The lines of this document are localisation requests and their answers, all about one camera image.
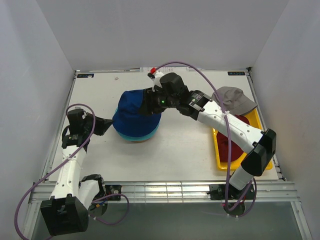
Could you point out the yellow plastic tray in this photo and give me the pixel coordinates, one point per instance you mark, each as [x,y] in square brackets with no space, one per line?
[237,154]

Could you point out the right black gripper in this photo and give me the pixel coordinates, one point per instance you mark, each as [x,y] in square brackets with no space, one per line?
[148,103]

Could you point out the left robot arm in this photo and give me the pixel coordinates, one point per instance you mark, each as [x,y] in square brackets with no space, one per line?
[67,209]

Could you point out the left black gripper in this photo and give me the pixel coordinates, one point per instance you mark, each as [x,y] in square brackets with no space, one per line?
[103,125]

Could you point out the teal bucket hat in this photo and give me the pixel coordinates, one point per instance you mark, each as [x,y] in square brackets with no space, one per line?
[134,126]

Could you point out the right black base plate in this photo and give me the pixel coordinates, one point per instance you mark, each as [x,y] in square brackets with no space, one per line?
[218,192]

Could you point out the grey cap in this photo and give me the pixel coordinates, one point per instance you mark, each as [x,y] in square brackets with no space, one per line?
[234,100]

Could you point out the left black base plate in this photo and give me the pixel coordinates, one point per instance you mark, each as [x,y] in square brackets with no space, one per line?
[113,190]

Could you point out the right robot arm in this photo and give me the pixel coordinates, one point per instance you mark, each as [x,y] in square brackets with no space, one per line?
[170,92]

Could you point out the blue bucket hat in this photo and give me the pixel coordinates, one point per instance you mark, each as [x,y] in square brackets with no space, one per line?
[131,100]

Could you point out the dark corner label sticker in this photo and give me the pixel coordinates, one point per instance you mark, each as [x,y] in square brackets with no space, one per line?
[85,75]

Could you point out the wooden hat stand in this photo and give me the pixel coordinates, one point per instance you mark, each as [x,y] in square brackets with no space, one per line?
[139,141]

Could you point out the aluminium front rail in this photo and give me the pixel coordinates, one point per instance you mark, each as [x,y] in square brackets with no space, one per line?
[197,192]

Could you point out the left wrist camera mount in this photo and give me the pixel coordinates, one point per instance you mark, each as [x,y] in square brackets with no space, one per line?
[77,108]

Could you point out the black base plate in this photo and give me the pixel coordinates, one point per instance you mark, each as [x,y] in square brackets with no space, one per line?
[113,190]
[218,192]

